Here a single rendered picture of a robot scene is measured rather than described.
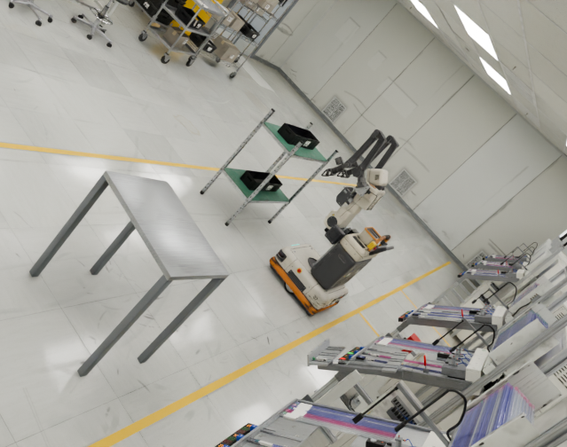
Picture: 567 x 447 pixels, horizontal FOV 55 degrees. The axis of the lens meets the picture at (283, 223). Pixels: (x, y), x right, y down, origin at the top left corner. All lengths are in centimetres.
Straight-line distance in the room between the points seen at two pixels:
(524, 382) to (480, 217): 976
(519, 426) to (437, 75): 1106
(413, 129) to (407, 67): 135
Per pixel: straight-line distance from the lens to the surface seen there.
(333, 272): 489
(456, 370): 330
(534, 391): 235
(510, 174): 1195
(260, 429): 242
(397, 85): 1261
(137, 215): 274
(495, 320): 467
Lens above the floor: 216
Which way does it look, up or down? 20 degrees down
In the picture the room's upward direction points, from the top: 44 degrees clockwise
